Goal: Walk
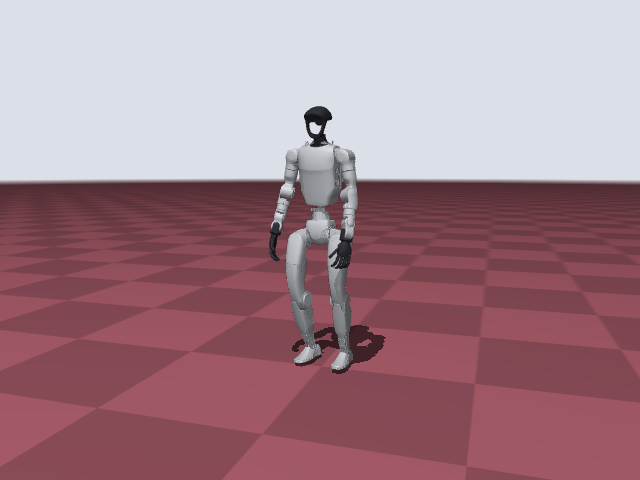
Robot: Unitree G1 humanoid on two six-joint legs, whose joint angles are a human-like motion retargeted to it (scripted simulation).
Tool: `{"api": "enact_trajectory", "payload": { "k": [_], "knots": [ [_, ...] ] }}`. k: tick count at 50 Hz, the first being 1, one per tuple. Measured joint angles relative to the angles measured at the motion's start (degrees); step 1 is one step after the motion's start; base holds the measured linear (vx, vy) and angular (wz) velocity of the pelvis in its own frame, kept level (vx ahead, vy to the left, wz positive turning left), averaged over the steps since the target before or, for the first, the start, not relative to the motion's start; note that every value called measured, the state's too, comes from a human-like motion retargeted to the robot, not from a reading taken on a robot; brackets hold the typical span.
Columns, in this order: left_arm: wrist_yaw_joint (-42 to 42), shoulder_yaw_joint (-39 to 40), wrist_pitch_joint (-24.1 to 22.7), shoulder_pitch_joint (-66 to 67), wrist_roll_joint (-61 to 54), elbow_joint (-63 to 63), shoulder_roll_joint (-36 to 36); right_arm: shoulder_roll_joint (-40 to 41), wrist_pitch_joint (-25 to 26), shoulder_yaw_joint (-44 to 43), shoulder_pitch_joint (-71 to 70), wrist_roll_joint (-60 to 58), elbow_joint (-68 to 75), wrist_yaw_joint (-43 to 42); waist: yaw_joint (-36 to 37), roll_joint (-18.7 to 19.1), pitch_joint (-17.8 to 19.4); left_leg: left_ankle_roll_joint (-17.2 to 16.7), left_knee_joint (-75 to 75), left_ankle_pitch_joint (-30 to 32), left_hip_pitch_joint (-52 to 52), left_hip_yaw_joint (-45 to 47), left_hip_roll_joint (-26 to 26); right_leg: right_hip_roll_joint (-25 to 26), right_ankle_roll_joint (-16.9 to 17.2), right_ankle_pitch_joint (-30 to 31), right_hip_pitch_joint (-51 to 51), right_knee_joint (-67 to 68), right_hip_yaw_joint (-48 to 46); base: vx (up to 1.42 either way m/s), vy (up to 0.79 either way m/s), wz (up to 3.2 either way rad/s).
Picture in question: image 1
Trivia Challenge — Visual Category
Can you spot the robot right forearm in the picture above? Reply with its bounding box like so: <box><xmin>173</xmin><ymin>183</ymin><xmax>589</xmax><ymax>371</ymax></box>
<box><xmin>271</xmin><ymin>185</ymin><xmax>290</xmax><ymax>232</ymax></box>

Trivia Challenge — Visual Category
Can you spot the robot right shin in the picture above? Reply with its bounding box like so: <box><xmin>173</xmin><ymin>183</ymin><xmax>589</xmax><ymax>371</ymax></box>
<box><xmin>291</xmin><ymin>302</ymin><xmax>316</xmax><ymax>349</ymax></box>

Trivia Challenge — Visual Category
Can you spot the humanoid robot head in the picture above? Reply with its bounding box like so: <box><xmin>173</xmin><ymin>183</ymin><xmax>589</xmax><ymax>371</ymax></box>
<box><xmin>304</xmin><ymin>106</ymin><xmax>332</xmax><ymax>147</ymax></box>

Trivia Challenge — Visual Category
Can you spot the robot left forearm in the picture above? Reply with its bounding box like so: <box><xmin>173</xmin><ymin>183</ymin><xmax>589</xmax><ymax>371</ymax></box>
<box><xmin>341</xmin><ymin>188</ymin><xmax>358</xmax><ymax>239</ymax></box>

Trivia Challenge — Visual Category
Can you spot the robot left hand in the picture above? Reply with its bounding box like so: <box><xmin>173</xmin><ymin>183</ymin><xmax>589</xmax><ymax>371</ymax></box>
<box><xmin>329</xmin><ymin>228</ymin><xmax>353</xmax><ymax>269</ymax></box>

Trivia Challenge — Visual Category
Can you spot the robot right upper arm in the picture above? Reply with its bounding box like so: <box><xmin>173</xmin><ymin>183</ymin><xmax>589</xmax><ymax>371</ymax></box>
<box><xmin>280</xmin><ymin>148</ymin><xmax>300</xmax><ymax>199</ymax></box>

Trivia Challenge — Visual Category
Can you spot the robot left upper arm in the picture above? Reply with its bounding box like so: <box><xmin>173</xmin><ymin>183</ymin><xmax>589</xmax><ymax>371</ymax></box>
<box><xmin>334</xmin><ymin>148</ymin><xmax>358</xmax><ymax>203</ymax></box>

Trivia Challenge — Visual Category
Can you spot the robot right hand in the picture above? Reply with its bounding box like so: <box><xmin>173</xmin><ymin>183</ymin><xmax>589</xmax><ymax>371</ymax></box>
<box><xmin>269</xmin><ymin>222</ymin><xmax>281</xmax><ymax>261</ymax></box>

